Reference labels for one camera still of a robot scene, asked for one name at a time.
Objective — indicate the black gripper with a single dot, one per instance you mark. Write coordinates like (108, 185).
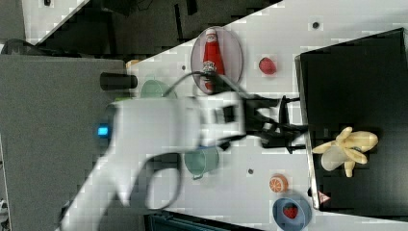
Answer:
(254, 123)

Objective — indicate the yellow plush peeled banana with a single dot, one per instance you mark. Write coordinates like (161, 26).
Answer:
(347, 149)

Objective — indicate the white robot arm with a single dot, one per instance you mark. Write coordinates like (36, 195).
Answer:
(146, 135)

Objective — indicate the silver black toaster oven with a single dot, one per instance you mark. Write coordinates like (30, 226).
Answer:
(360, 83)

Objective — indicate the plush strawberry on table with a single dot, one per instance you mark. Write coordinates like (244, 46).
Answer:
(267, 66)

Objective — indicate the plush orange slice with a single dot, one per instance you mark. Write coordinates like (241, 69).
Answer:
(278, 183)

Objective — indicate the green measuring cup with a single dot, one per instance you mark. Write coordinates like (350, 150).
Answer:
(201, 161)

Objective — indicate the grey oval plate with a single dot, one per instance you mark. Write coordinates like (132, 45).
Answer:
(230, 52)

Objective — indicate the red plush ketchup bottle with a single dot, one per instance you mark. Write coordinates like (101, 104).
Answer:
(212, 60)

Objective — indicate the small strawberry in bowl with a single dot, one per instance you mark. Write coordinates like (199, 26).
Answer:
(290, 212)

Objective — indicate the blue small bowl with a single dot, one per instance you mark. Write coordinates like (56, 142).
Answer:
(303, 217)

